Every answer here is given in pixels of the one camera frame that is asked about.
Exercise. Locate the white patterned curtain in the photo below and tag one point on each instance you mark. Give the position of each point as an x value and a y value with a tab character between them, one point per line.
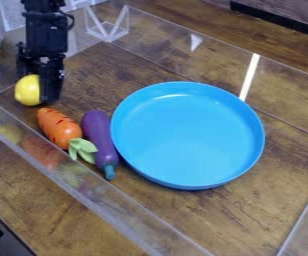
11	8

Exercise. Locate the purple toy eggplant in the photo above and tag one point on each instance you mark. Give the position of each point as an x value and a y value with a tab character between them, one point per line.
95	125

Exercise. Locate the orange toy carrot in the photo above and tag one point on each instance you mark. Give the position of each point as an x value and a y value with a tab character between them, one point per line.
64	133

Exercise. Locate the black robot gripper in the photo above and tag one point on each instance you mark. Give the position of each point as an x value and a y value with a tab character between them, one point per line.
46	40

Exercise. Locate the clear acrylic enclosure wall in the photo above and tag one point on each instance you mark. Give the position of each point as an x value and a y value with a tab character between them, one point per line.
64	210

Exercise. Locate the blue round tray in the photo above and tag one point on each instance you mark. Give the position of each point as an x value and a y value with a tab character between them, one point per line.
187	135

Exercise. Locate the yellow toy lemon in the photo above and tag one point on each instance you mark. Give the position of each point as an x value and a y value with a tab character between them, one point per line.
27	92

